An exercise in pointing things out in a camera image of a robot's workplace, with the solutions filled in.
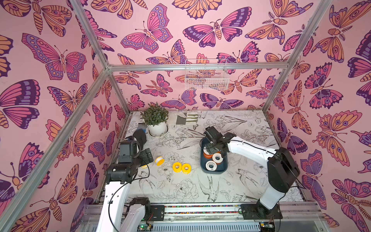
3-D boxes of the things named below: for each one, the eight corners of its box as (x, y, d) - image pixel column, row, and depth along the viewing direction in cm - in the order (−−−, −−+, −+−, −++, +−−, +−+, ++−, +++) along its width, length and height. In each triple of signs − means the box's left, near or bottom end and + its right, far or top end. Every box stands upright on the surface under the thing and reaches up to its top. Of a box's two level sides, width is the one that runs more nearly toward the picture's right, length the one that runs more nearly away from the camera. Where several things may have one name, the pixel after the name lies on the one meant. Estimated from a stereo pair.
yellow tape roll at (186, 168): (181, 173, 89) (181, 172, 87) (182, 165, 93) (182, 163, 91) (191, 173, 89) (191, 172, 87) (191, 165, 93) (191, 163, 91)
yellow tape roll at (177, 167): (172, 172, 90) (172, 170, 88) (173, 163, 93) (172, 162, 91) (181, 172, 90) (181, 170, 88) (181, 163, 93) (181, 162, 91)
